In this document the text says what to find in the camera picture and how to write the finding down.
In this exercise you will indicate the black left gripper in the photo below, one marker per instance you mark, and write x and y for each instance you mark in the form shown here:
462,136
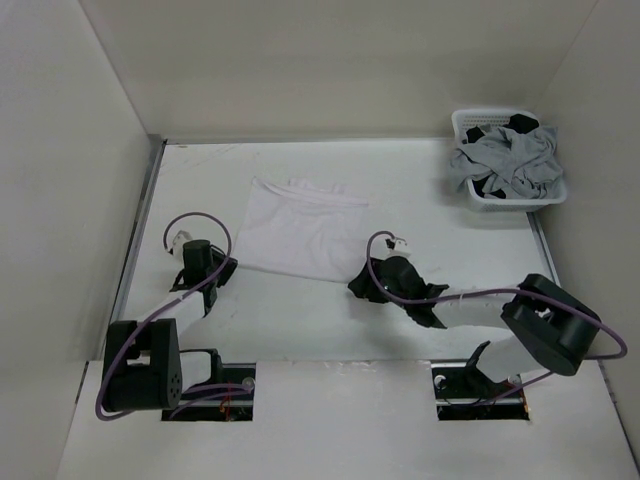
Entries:
227,271

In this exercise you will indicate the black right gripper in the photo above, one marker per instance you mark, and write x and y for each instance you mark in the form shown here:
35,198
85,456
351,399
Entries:
361,283

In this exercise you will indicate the white tank top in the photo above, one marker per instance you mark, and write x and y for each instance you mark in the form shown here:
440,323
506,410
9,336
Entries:
301,230

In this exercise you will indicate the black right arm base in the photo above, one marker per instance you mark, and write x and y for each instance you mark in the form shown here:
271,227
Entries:
463,393

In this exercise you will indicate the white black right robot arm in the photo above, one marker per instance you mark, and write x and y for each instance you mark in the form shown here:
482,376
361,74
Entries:
542,335

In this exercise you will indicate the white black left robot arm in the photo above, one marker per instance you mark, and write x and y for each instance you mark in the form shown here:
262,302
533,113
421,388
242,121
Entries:
144,366

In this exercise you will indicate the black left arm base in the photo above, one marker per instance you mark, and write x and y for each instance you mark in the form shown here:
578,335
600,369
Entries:
228,396

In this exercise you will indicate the grey tank top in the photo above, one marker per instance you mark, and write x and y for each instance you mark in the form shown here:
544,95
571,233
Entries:
522,165

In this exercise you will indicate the white plastic laundry basket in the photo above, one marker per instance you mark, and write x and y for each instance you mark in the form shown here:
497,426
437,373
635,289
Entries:
465,119

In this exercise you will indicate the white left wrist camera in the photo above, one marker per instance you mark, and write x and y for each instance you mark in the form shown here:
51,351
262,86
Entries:
176,245

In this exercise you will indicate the metal table edge rail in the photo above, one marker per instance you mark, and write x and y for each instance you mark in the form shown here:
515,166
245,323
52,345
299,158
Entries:
157,147

